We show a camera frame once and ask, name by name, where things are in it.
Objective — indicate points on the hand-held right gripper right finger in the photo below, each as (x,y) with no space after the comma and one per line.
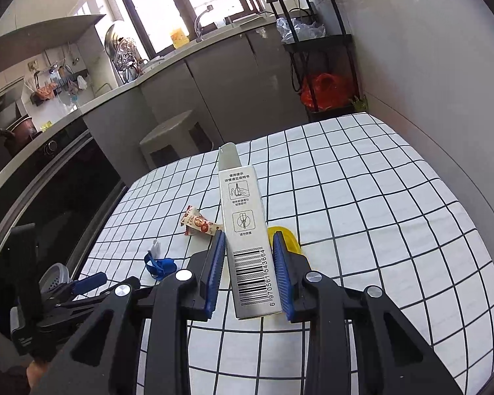
(282,279)

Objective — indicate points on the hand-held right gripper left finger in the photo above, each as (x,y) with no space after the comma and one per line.
(214,279)

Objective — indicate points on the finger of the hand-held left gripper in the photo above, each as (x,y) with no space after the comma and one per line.
(86,301)
(88,282)

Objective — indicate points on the grey perforated plastic basket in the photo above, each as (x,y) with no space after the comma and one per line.
(53,275)

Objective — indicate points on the white cardboard box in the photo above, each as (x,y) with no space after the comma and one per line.
(243,214)

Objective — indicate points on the person's left hand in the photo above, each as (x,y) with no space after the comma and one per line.
(35,372)

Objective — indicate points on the yellow plastic lid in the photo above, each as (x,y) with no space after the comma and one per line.
(290,236)

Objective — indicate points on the red and beige snack wrapper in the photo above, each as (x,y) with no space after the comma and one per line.
(197,224)

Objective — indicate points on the black oven front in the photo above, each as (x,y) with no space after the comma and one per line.
(66,197)

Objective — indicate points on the white checked tablecloth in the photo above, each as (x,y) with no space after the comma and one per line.
(374,234)

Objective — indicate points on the copper pot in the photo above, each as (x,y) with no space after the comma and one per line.
(20,131)

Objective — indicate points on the beige plastic stool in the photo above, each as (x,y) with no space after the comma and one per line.
(168,131)

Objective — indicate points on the green leafy vegetable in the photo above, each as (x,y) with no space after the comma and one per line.
(359,103)

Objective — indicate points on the orange plastic bag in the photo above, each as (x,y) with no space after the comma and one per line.
(325,90)

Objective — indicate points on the grey kitchen cabinet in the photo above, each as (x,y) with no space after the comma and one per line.
(230,82)

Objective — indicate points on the dish drying rack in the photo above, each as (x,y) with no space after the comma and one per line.
(127,59)

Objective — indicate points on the grey range hood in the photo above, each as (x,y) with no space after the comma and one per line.
(45,35)

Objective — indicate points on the steel pot lid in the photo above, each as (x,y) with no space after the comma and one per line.
(113,43)

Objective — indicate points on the black metal shelf rack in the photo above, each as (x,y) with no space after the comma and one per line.
(313,43)

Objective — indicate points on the yellow bottle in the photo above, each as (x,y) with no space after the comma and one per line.
(180,38)

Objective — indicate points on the clear plastic bag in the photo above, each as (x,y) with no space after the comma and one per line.
(300,31)

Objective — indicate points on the chrome kitchen faucet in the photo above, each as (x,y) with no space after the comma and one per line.
(199,24)

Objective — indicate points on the dark framed window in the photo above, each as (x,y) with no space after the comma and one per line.
(181,0)

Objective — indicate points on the wall utensil rail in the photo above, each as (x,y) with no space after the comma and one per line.
(53,88)

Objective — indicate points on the wall socket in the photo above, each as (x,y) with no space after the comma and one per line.
(33,65)

